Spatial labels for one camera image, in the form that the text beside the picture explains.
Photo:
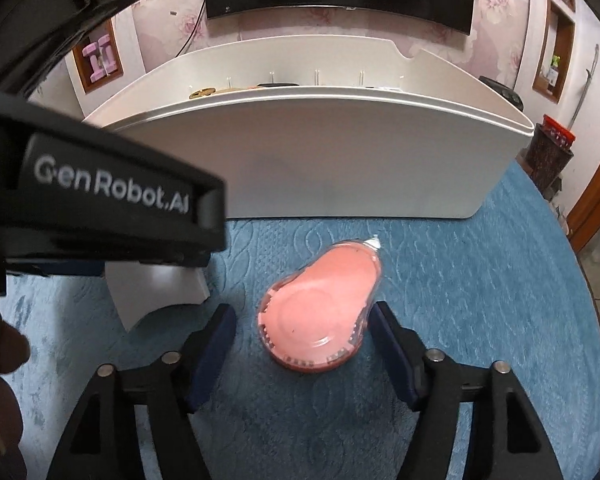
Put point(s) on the pink ornament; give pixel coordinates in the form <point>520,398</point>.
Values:
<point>100,60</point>

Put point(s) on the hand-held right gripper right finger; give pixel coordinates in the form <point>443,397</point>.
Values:
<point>390,345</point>

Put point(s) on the gold metal item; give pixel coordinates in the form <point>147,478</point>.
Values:
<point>202,93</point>

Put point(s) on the grey curved rod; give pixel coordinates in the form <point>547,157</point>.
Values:
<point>586,80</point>

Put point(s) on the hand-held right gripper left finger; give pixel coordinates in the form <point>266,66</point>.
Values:
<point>215,345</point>

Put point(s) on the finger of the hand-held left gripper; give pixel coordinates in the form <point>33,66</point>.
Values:
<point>55,267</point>

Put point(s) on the wall niche with bottles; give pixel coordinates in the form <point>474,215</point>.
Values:
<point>555,60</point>

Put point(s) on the white storage bin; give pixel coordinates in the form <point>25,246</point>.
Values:
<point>330,160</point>

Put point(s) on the dark woven basket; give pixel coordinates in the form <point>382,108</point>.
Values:
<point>545,160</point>

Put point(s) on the pink correction tape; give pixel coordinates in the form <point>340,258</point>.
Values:
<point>315,305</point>

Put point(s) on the white packaging card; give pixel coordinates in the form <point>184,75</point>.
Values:
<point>150,290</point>

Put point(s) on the black round object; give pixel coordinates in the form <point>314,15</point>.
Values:
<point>502,91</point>

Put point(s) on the person's left hand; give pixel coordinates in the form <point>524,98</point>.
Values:
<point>0,350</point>

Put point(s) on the blue tablecloth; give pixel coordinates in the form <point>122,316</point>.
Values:
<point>480,285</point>

